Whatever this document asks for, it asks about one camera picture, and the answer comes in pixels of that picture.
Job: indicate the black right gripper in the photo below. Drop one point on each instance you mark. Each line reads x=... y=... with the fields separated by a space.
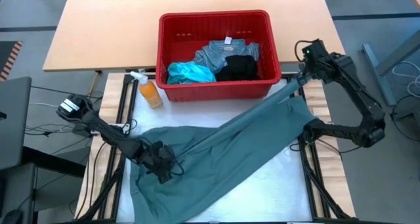
x=316 y=59

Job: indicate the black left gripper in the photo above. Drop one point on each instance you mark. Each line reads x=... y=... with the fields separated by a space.
x=162 y=160

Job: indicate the grey-green garment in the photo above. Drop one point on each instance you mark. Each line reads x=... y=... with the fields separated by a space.
x=223 y=158

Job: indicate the turquoise shorts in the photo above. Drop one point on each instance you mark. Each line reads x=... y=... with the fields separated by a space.
x=188 y=73

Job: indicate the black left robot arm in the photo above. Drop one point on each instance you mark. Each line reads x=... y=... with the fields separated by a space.
x=108 y=128

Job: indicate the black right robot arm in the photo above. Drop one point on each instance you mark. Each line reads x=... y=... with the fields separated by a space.
x=361 y=96

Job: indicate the red plastic laundry bin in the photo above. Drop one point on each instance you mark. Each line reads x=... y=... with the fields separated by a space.
x=216 y=89

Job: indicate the black garment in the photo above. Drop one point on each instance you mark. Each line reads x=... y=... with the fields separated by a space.
x=239 y=68

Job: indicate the orange spray bottle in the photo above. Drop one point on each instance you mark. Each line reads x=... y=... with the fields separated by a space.
x=151 y=94

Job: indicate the grey metal desk leg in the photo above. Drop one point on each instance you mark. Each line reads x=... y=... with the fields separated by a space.
x=377 y=69

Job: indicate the grey striped polo shirt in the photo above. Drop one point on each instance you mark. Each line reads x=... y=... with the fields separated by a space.
x=213 y=54

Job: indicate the black round stand base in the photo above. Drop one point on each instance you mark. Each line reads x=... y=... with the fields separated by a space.
x=408 y=119

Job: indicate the light wooden desk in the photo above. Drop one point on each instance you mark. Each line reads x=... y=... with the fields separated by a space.
x=98 y=27

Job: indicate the dark grey flat panel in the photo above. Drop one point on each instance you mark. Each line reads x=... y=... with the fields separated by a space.
x=14 y=122

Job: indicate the striped hazard floor mat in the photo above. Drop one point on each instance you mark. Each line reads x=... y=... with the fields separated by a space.
x=11 y=59

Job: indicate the black aluminium table frame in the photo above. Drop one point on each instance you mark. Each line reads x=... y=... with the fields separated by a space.
x=308 y=191

